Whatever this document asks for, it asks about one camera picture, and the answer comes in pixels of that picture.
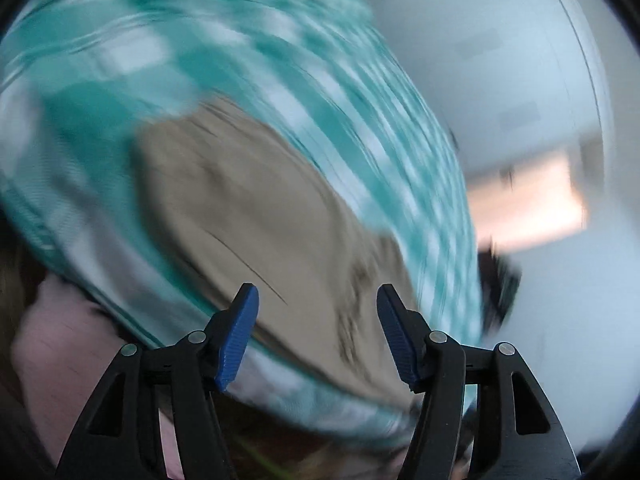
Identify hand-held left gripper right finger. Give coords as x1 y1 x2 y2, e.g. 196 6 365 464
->
376 283 583 480

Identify teal checkered bed sheet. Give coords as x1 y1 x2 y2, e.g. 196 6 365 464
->
0 0 483 453

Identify wooden door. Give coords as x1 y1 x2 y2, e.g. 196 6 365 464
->
465 152 588 253

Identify dark cloth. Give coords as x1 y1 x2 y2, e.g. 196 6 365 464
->
477 250 523 336

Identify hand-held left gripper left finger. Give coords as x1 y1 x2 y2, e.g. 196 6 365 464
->
55 283 261 480

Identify beige pants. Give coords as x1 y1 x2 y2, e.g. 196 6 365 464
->
127 95 426 413

